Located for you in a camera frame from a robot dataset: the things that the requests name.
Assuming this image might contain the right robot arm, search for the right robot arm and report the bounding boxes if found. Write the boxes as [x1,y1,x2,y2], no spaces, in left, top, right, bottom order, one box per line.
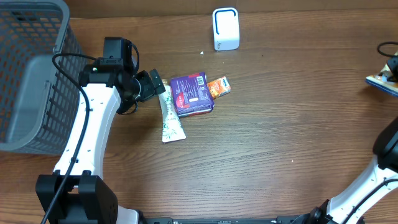
[291,119,397,224]

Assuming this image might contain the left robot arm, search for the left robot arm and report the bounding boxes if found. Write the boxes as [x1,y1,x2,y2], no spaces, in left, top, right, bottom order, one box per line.
[35,37,165,223]

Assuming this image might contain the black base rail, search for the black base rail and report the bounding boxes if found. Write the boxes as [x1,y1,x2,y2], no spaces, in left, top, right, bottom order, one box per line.
[139,214,310,224]

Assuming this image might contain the white barcode scanner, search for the white barcode scanner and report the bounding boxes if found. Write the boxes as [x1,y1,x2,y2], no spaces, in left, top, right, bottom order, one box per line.
[212,7,240,51]

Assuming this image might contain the purple red pad package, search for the purple red pad package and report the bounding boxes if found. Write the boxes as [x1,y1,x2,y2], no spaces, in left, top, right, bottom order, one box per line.
[170,72,215,117]

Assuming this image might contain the yellow snack bag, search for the yellow snack bag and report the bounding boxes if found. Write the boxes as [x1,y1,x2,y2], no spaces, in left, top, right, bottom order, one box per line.
[365,64,397,97]

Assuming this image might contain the small orange snack packet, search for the small orange snack packet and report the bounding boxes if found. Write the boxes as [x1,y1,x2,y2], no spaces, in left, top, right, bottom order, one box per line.
[207,77,231,99]

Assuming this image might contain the dark grey plastic basket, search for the dark grey plastic basket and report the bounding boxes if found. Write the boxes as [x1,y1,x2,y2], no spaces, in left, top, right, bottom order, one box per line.
[1,1,88,154]

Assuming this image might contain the white tube item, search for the white tube item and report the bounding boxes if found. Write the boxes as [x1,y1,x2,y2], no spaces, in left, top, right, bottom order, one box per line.
[159,79,186,143]

